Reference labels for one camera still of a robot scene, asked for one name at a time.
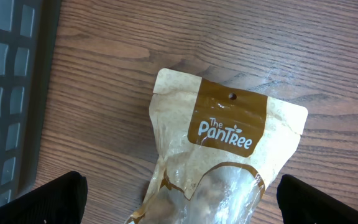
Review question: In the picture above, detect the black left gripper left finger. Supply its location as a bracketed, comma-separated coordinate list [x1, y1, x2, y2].
[0, 171, 88, 224]

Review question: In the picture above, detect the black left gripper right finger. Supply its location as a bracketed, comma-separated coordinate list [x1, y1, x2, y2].
[277, 174, 358, 224]

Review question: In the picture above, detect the brown snack pouch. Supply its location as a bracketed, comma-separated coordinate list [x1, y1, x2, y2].
[128, 68, 308, 223]

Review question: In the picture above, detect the grey plastic mesh basket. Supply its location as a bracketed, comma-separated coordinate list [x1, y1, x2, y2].
[0, 0, 62, 207]

